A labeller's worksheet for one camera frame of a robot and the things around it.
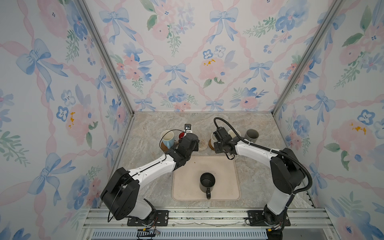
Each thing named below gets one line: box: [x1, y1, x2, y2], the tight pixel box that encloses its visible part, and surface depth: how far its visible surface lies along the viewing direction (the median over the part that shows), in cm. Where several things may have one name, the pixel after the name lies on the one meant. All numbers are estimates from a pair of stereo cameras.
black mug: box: [199, 172, 216, 200], surface depth 80 cm
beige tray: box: [172, 155, 241, 201], surface depth 87 cm
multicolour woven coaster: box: [198, 138, 208, 151], surface depth 103 cm
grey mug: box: [244, 129, 259, 143], surface depth 95 cm
